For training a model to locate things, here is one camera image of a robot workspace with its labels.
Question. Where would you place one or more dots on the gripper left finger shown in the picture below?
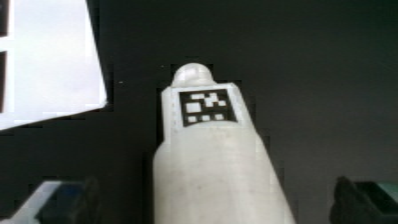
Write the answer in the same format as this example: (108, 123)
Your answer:
(62, 204)

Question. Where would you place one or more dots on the white marker sheet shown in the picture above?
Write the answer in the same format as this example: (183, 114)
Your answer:
(51, 83)

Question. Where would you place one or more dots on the white cylindrical table leg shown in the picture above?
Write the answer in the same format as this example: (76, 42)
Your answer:
(213, 178)

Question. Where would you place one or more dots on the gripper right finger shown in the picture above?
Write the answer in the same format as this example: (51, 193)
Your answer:
(364, 202)

